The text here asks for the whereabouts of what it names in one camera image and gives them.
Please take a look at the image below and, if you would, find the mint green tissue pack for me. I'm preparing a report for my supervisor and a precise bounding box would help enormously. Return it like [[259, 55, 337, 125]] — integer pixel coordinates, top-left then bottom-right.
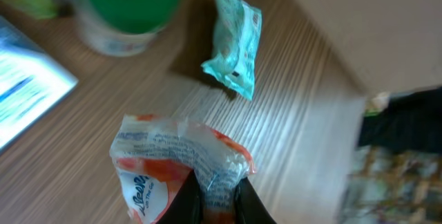
[[202, 0, 262, 100]]

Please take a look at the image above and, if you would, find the white cardboard box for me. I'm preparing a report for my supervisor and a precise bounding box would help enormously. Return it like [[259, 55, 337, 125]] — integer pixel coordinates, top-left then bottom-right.
[[1, 17, 78, 151]]

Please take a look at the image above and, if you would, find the green lid spice jar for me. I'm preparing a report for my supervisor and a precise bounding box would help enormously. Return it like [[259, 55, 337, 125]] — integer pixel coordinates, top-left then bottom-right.
[[72, 0, 180, 57]]

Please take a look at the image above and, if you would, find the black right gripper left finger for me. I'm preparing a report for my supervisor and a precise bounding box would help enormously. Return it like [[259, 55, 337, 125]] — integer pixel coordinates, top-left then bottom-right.
[[157, 171, 203, 224]]

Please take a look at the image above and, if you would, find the red white tissue pack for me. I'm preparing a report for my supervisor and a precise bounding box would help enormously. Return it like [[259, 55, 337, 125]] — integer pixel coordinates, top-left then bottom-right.
[[110, 115, 256, 223]]

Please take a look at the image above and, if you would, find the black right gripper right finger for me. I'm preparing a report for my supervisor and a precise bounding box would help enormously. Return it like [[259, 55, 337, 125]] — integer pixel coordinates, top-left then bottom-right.
[[234, 178, 276, 224]]

